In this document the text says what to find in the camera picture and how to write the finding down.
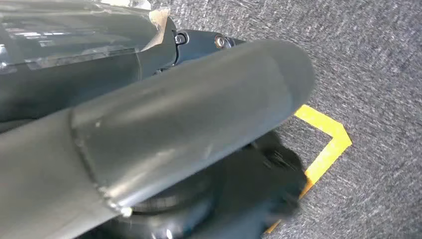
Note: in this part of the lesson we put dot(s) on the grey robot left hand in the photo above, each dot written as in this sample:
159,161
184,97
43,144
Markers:
165,109

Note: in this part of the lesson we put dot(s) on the black robot leg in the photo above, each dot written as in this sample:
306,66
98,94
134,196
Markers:
237,184

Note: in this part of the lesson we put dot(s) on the yellow floor tape square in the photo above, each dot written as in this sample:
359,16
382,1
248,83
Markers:
329,125

